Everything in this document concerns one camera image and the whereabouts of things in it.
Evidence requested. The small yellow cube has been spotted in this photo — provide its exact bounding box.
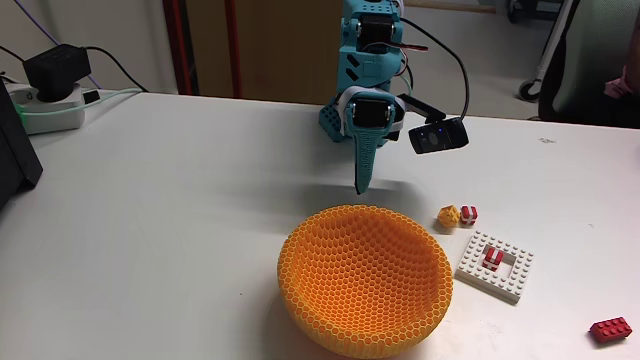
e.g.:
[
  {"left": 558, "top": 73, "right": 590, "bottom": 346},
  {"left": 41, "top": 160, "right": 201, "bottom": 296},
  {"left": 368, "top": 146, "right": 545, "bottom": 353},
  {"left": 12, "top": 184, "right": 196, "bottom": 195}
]
[{"left": 436, "top": 204, "right": 461, "bottom": 229}]

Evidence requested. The orange honeycomb bowl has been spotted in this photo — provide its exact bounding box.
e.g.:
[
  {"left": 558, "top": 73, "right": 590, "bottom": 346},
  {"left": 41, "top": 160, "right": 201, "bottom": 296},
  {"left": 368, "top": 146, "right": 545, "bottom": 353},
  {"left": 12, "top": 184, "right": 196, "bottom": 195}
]
[{"left": 277, "top": 203, "right": 455, "bottom": 360}]

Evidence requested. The wooden panel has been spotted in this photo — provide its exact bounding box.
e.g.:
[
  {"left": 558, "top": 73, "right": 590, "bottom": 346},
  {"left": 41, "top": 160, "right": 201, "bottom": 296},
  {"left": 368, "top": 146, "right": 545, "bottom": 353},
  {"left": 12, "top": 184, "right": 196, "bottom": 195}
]
[{"left": 184, "top": 0, "right": 346, "bottom": 106}]

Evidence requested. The white stand with caster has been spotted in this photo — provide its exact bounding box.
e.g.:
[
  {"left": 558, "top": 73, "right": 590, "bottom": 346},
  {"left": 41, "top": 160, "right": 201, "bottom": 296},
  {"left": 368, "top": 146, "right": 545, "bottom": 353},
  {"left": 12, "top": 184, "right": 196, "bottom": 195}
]
[{"left": 518, "top": 0, "right": 576, "bottom": 104}]

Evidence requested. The office chair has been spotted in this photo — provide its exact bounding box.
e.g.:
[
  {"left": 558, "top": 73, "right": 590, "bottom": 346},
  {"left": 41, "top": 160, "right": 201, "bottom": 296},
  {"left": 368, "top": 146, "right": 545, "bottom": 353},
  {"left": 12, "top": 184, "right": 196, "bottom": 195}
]
[{"left": 537, "top": 0, "right": 640, "bottom": 130}]

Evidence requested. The red toy brick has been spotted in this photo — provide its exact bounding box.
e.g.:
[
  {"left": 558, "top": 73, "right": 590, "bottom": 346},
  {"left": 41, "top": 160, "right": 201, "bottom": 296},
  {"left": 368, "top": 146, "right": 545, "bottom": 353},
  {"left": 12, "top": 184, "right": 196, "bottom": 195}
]
[{"left": 588, "top": 316, "right": 634, "bottom": 345}]

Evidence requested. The black power adapter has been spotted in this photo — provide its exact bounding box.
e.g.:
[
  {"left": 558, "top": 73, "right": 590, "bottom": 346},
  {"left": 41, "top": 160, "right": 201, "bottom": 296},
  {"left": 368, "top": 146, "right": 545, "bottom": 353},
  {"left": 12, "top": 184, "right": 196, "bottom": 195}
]
[{"left": 22, "top": 43, "right": 93, "bottom": 104}]

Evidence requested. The white power strip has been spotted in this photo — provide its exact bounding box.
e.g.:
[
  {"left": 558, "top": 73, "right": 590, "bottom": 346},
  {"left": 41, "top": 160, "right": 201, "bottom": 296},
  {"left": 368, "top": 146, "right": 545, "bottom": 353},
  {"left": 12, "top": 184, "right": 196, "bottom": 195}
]
[{"left": 4, "top": 82, "right": 101, "bottom": 136}]

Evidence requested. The black oval camera box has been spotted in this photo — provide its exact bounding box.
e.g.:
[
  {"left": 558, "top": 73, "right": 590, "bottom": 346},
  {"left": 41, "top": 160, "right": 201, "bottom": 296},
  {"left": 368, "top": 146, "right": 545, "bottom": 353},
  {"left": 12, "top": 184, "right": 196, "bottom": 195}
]
[{"left": 398, "top": 93, "right": 470, "bottom": 155}]

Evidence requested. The black camera cable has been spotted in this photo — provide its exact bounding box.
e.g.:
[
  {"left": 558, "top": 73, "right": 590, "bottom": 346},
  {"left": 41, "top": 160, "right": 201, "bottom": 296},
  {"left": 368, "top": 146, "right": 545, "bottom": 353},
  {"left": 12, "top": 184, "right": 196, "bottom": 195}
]
[{"left": 399, "top": 17, "right": 471, "bottom": 121}]

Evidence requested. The red vertical post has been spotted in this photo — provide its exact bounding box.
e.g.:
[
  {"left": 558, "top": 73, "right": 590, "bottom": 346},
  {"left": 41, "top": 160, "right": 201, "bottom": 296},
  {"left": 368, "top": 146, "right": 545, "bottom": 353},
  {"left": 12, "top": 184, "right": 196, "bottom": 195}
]
[
  {"left": 224, "top": 0, "right": 244, "bottom": 100},
  {"left": 162, "top": 0, "right": 200, "bottom": 96}
]

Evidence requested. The white brick frame plate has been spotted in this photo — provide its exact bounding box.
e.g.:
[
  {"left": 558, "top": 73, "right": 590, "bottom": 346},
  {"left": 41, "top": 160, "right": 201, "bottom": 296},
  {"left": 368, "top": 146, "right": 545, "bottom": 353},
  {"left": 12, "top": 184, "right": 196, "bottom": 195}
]
[{"left": 454, "top": 229, "right": 535, "bottom": 305}]

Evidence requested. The black adapter cable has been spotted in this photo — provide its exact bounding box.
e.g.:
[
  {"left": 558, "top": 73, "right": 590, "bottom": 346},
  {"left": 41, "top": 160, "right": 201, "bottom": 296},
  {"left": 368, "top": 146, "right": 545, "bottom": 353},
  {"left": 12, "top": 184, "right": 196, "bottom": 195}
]
[{"left": 84, "top": 45, "right": 150, "bottom": 94}]

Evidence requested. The pale green cable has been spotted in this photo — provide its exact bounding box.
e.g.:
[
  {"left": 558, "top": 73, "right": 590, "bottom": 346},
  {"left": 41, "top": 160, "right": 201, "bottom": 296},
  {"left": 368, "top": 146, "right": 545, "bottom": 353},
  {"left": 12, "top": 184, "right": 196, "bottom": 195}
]
[{"left": 19, "top": 87, "right": 144, "bottom": 117}]

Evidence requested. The purple cable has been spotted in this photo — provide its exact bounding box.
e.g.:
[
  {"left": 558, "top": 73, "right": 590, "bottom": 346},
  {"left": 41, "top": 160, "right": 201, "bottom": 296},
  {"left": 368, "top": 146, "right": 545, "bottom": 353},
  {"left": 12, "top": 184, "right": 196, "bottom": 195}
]
[{"left": 12, "top": 0, "right": 101, "bottom": 90}]

